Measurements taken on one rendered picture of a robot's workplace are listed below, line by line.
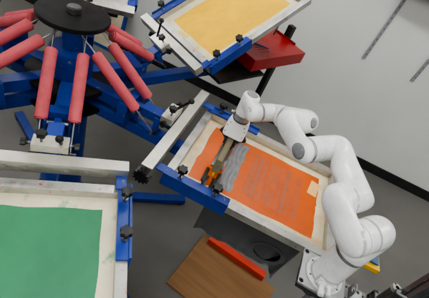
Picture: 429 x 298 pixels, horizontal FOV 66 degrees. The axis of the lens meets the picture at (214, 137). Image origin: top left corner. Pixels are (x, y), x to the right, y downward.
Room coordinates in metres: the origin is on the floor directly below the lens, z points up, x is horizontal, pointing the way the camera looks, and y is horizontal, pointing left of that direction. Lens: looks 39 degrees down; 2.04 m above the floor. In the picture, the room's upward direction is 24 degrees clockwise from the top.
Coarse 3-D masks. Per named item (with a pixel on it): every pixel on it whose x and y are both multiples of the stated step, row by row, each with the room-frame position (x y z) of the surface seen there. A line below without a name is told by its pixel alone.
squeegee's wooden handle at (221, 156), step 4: (228, 140) 1.17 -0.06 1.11; (232, 140) 1.18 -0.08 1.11; (224, 144) 1.14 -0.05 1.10; (228, 144) 1.14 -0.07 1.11; (224, 148) 1.11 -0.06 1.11; (228, 148) 1.12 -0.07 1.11; (220, 152) 1.08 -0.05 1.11; (224, 152) 1.08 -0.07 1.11; (220, 156) 1.05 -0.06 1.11; (224, 156) 1.06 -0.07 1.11; (216, 160) 1.02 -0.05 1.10; (220, 160) 1.03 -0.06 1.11; (216, 164) 1.02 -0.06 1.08; (220, 164) 1.02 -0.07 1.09; (212, 168) 1.02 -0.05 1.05; (216, 168) 1.02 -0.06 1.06; (216, 172) 1.02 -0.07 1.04
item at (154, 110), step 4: (144, 104) 1.24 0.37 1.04; (148, 104) 1.26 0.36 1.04; (152, 104) 1.27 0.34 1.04; (144, 108) 1.21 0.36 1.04; (148, 108) 1.22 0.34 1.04; (152, 108) 1.24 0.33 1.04; (156, 108) 1.25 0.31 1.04; (160, 108) 1.26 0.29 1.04; (140, 112) 1.21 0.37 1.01; (144, 112) 1.21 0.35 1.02; (148, 112) 1.21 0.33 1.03; (152, 112) 1.21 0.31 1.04; (156, 112) 1.22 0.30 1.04; (160, 112) 1.24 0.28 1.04; (144, 116) 1.21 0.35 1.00; (148, 116) 1.21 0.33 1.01; (152, 116) 1.21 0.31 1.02; (156, 116) 1.21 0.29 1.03; (160, 116) 1.21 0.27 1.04; (152, 120) 1.21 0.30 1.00; (176, 120) 1.24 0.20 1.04; (172, 124) 1.20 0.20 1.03; (168, 128) 1.20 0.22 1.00
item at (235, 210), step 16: (208, 112) 1.47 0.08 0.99; (192, 144) 1.19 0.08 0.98; (272, 144) 1.45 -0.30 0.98; (176, 160) 1.04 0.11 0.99; (240, 208) 0.94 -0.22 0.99; (256, 224) 0.91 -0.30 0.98; (272, 224) 0.93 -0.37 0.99; (288, 240) 0.90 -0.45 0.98; (304, 240) 0.92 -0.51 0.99; (320, 256) 0.89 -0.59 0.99
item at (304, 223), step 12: (204, 156) 1.18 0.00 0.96; (192, 168) 1.07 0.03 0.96; (204, 168) 1.10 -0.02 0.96; (240, 168) 1.20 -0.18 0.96; (240, 180) 1.13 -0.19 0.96; (228, 192) 1.03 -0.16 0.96; (240, 192) 1.06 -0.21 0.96; (252, 204) 1.02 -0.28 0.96; (300, 204) 1.15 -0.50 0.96; (276, 216) 1.01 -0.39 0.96; (300, 216) 1.07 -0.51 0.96; (312, 216) 1.11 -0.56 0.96; (300, 228) 1.01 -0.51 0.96; (312, 228) 1.04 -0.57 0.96
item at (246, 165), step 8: (216, 128) 1.42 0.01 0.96; (216, 136) 1.36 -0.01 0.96; (208, 144) 1.27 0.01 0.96; (216, 144) 1.30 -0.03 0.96; (248, 144) 1.40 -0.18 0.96; (216, 152) 1.24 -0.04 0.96; (248, 152) 1.35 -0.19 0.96; (256, 152) 1.37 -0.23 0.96; (264, 152) 1.40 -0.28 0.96; (248, 160) 1.28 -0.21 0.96; (272, 160) 1.36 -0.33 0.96; (280, 160) 1.39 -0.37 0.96; (248, 168) 1.23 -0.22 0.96; (288, 168) 1.36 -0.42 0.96; (296, 168) 1.38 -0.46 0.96; (304, 176) 1.35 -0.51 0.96; (312, 176) 1.38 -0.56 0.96; (304, 184) 1.29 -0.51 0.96; (304, 192) 1.24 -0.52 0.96; (312, 200) 1.21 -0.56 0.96
